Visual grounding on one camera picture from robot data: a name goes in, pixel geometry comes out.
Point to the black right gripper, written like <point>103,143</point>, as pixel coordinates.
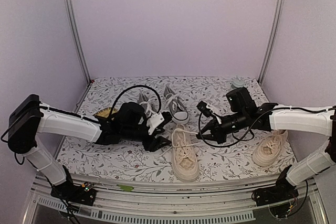
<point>217,135</point>

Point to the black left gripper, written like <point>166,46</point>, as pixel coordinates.
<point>154,144</point>

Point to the beige sneaker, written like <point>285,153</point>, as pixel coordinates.
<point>269,148</point>
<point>183,159</point>

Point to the grey sneaker with white laces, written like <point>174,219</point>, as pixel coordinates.
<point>147,104</point>

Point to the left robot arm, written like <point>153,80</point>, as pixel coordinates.
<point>32,117</point>

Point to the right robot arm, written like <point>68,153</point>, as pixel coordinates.
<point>269,117</point>

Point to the floral patterned table mat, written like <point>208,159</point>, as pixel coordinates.
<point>129,161</point>

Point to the green tape piece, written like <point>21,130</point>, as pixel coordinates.
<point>126,188</point>

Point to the yellow bamboo fan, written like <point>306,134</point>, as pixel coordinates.
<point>104,113</point>

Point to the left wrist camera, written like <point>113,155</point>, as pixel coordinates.
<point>157,120</point>

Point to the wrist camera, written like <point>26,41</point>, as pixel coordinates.
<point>157,120</point>
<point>209,110</point>

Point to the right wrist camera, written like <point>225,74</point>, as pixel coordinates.
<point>209,110</point>

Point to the aluminium front rail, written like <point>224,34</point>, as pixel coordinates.
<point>203,202</point>

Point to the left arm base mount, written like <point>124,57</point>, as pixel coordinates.
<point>84,194</point>

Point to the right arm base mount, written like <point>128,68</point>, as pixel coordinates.
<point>282,190</point>

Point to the right aluminium frame post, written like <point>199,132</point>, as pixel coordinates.
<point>271,41</point>

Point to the aluminium frame post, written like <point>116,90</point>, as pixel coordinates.
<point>76,38</point>
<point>271,41</point>

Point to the left aluminium frame post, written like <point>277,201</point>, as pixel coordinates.
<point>76,38</point>

